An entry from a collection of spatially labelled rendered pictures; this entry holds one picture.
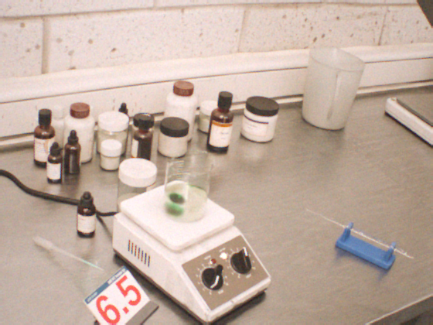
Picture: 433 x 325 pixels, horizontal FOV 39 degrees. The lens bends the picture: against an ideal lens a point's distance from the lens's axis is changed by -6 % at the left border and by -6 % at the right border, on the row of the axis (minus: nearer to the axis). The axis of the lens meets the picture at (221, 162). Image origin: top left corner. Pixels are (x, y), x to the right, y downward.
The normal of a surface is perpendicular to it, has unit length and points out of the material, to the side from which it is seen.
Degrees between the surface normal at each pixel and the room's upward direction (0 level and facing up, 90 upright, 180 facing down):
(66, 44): 90
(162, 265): 90
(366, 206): 0
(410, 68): 90
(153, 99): 90
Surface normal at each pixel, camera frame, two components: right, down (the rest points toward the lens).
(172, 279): -0.68, 0.27
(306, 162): 0.15, -0.86
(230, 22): 0.53, 0.49
